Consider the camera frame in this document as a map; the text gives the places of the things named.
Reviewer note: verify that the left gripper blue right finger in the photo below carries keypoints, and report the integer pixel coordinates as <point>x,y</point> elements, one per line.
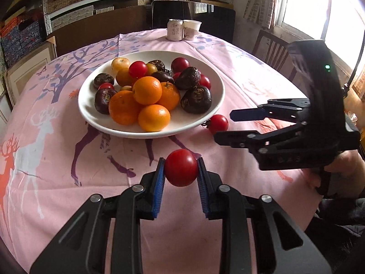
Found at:
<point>203,181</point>

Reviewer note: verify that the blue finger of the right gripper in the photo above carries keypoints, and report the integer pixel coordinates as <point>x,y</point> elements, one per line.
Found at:
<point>248,114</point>
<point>240,139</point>

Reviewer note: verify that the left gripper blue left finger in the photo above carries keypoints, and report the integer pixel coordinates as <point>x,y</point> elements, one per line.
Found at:
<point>157,188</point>

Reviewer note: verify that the orange tangerine top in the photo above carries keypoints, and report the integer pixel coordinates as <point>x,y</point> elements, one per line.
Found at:
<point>147,90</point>

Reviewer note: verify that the person's right hand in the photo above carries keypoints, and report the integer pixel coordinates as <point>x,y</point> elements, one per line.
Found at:
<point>347,175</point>

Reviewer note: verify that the red tomato beside plate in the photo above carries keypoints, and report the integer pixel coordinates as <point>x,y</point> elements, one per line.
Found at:
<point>217,123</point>

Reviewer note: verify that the dark water chestnut right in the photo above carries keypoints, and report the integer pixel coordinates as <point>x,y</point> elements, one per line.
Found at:
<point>196,100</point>

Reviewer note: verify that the dark water chestnut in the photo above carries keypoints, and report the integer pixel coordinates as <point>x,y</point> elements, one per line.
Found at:
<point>102,99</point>
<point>196,100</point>

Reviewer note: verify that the dark wooden chair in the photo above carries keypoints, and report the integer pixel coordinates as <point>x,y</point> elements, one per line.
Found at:
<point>272,50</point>

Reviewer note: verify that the white oval plate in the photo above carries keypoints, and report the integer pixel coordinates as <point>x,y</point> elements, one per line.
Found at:
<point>158,66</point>

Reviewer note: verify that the yellow orange tomato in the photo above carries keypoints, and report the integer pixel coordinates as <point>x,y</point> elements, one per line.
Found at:
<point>154,118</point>

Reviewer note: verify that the dark red tomato on plate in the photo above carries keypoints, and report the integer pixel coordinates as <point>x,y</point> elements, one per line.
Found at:
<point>179,64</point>

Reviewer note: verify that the dark water chestnut middle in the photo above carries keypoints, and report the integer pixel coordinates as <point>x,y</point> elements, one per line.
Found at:
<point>102,99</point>

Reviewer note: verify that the white paper cup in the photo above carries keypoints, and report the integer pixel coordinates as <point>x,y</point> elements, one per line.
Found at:
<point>191,29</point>

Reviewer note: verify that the pink deer print tablecloth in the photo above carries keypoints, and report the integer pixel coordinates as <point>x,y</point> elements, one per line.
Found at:
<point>52,161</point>

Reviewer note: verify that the pink beverage can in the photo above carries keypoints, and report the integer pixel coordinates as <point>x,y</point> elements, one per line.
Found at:
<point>175,30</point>

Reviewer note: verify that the bright right window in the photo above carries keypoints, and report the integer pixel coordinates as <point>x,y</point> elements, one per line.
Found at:
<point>339,23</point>

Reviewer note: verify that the yellow tomato on plate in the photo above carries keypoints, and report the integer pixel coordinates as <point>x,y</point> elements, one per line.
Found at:
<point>119,63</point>

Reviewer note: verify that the dark wooden cabinet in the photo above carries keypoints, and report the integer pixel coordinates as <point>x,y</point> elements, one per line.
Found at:
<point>100,27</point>

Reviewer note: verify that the framed panel leaning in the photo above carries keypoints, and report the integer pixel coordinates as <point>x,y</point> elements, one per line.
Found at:
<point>20,73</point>

